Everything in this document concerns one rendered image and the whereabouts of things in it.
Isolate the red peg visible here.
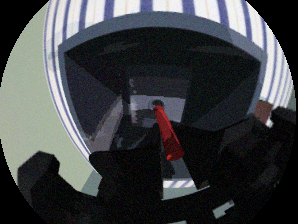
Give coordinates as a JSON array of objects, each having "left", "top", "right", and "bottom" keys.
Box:
[{"left": 154, "top": 105, "right": 184, "bottom": 161}]

